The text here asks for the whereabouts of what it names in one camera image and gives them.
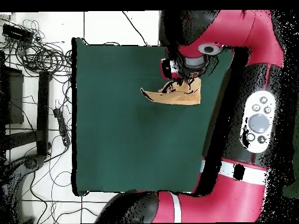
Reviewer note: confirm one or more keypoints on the tan terry towel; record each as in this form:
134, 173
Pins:
182, 98

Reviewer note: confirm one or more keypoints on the black power strip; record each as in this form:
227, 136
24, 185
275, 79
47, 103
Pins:
62, 126

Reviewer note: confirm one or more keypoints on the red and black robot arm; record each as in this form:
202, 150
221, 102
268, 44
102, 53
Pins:
222, 200

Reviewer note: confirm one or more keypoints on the black upright post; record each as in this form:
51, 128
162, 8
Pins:
43, 112

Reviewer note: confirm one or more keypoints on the dark curved stand base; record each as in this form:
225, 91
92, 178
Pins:
30, 162

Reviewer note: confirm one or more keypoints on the black horizontal beam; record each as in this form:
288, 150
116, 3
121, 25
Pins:
21, 140

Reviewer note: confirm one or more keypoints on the dark flat panel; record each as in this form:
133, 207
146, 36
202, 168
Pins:
14, 98

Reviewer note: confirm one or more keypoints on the dark green table cloth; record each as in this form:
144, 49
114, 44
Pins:
116, 140

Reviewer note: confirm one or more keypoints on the black adapter box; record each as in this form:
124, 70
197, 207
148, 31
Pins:
16, 32

